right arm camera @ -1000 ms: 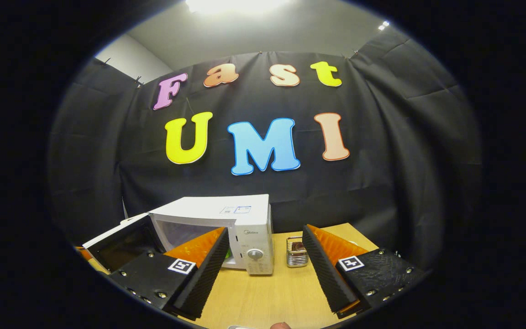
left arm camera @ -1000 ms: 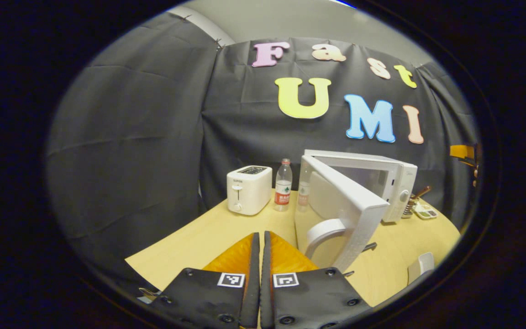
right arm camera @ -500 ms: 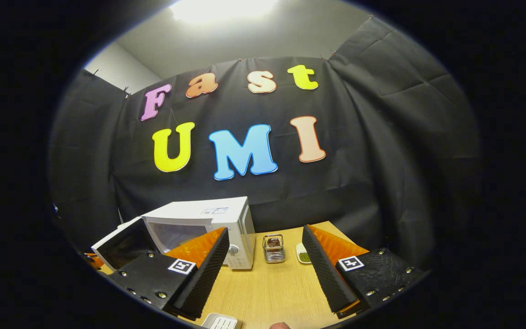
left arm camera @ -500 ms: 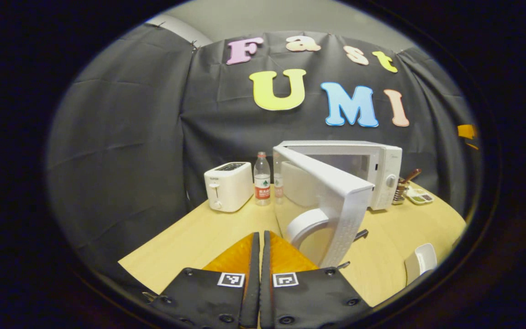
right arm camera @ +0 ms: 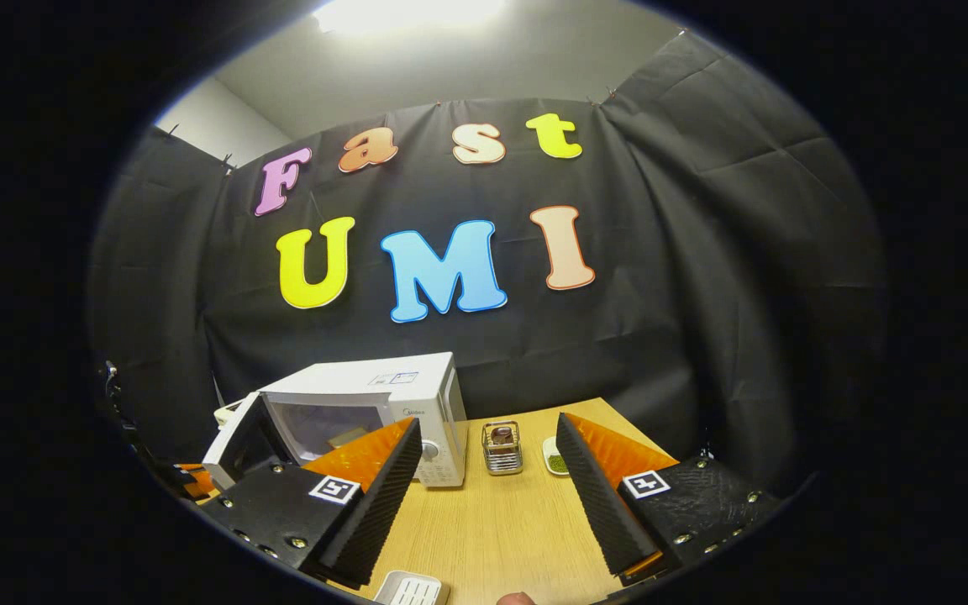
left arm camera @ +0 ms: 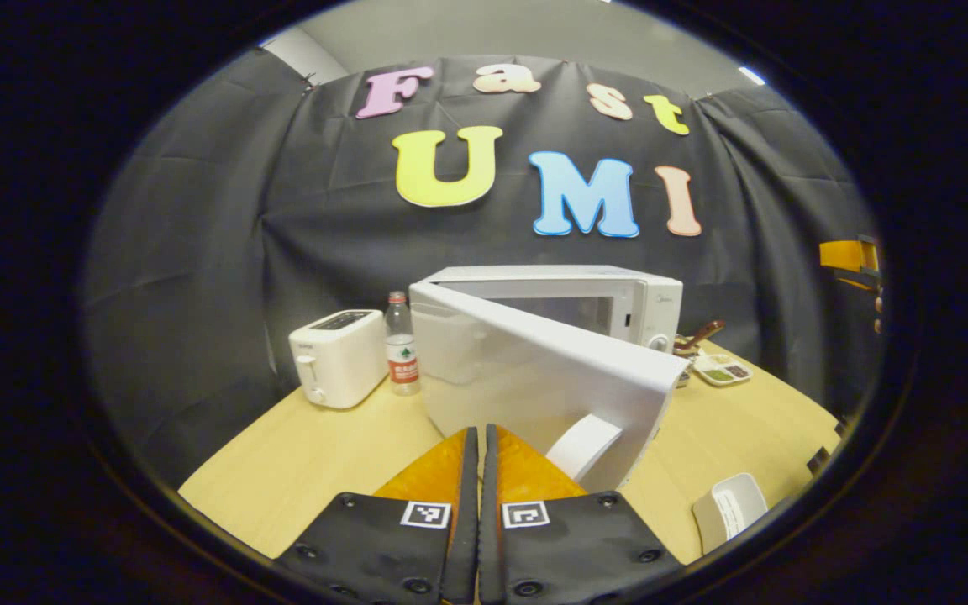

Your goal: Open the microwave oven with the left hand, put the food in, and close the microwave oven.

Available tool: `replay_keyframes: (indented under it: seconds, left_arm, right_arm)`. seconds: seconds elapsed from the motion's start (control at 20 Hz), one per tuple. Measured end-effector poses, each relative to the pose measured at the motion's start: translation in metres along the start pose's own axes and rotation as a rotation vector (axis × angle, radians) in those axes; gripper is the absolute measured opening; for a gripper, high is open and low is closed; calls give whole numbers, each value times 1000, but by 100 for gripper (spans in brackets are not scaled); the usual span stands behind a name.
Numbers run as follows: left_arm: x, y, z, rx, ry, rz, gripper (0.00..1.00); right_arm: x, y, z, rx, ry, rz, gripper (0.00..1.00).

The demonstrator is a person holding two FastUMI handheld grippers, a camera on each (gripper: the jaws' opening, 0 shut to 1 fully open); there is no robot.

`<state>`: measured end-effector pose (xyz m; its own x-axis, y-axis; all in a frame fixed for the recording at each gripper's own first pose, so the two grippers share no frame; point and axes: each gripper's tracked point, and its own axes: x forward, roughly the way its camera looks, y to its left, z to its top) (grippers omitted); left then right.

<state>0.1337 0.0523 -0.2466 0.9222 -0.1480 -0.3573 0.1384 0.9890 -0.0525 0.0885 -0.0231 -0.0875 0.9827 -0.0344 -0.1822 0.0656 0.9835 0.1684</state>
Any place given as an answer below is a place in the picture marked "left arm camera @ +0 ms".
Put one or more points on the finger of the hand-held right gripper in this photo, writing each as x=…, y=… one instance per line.
x=841, y=255

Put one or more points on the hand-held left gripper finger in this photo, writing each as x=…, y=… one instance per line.
x=469, y=521
x=489, y=521

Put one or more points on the white microwave oven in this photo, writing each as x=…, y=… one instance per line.
x=534, y=378

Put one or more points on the white divided dish with beans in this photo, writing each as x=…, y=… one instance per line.
x=721, y=372

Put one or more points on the clear plastic water bottle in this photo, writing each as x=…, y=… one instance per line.
x=402, y=353

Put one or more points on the small ceiling light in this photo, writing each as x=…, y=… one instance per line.
x=751, y=76

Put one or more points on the white toaster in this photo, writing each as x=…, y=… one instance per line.
x=341, y=361

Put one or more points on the white rectangular plate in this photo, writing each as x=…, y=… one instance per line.
x=728, y=508

